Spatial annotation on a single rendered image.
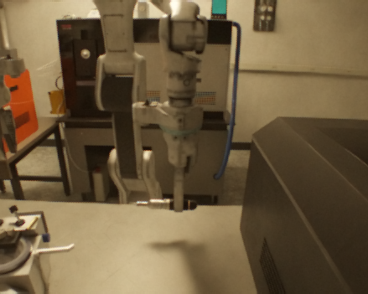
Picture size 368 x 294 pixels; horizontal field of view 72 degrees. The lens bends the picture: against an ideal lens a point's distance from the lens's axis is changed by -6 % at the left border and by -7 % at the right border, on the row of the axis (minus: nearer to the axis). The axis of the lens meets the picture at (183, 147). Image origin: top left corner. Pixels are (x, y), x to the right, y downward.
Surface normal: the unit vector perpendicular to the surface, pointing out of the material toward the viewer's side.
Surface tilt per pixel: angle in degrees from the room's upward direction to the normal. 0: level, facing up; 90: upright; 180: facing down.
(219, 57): 90
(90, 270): 0
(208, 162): 90
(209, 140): 90
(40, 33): 90
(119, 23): 102
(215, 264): 0
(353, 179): 0
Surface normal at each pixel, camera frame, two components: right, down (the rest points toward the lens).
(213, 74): 0.00, 0.39
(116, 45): -0.09, 0.58
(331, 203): -0.83, -0.50
